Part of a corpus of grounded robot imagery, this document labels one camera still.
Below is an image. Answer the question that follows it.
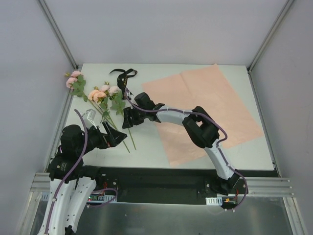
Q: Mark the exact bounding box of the pale pink fake flower stem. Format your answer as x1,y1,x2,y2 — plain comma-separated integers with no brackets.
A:
100,81,137,150

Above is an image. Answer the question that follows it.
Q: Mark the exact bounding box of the peach fake flower stem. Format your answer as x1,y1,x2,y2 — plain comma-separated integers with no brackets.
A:
88,86,131,154

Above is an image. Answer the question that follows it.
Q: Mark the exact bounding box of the pink fake flower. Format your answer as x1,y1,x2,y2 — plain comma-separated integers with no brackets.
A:
65,70,97,109

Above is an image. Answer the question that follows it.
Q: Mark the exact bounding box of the pink wrapping paper sheet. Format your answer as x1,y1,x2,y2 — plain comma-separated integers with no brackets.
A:
139,65,271,170

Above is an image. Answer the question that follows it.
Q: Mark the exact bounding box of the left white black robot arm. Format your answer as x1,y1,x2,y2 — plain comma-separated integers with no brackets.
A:
38,121,127,235

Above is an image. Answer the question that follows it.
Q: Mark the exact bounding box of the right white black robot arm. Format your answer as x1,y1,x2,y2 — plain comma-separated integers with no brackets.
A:
122,92,241,195

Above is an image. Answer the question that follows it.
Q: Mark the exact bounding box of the black ribbon gold lettering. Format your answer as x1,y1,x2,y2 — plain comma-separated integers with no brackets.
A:
110,69,138,92

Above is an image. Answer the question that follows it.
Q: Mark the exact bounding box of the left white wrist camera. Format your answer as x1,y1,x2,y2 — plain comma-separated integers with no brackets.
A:
82,109,96,129

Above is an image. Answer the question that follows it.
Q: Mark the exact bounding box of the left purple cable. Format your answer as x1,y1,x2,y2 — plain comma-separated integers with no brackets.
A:
44,109,118,235

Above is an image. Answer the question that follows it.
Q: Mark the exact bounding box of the left aluminium frame post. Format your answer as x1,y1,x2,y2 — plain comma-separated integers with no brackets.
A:
37,0,79,69

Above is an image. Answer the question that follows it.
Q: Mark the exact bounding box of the aluminium frame post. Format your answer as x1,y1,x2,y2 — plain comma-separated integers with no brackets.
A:
247,0,296,74
37,0,79,69

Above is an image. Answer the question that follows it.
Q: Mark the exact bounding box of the left white cable duct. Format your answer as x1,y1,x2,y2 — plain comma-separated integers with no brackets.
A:
40,193,117,203

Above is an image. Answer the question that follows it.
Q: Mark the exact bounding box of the white cable duct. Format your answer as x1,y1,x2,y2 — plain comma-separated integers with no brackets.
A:
205,197,223,206
40,193,117,203

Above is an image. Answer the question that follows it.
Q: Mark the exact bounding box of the right white cable duct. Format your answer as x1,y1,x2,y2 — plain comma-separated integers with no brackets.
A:
205,197,223,206

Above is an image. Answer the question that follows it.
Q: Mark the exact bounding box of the front aluminium rail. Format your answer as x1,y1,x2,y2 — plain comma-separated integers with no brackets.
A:
30,172,295,198

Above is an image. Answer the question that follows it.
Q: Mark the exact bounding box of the right aluminium frame post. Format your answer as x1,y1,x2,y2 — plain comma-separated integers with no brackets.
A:
247,0,296,74

